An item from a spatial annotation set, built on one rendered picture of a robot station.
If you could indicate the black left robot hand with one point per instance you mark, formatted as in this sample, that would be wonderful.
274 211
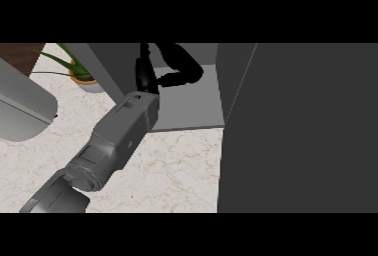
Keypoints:
183 71

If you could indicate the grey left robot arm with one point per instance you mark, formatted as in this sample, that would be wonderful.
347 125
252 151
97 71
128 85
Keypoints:
118 133

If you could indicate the grey open cabinet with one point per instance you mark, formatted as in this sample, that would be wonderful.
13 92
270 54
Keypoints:
189 106

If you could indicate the dark grey cabinet door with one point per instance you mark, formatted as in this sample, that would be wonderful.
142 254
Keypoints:
300 133

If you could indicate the pale orange-rimmed plant pot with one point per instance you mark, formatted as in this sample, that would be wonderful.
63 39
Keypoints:
88 85

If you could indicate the green aloe plant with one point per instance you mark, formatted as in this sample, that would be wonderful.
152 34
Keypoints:
74 66

